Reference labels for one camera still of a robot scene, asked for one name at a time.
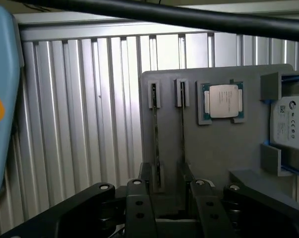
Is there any black RAM stick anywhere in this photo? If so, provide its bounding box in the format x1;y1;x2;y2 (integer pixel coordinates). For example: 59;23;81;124
179;81;187;166
151;82;163;191

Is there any grey parts rack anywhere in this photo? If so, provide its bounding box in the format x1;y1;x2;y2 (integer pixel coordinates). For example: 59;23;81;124
138;63;299;216

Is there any silver CPU chip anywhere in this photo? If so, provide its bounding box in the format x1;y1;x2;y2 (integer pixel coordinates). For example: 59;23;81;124
200;83;245;119

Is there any silver hard disk drive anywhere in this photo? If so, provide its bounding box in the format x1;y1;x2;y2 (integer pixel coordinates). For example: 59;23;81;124
269;79;299;159

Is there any light blue robot housing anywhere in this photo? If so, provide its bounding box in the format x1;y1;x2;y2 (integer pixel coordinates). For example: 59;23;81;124
0;4;25;209

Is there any thick black cable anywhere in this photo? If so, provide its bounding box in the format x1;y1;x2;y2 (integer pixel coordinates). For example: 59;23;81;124
0;0;299;35

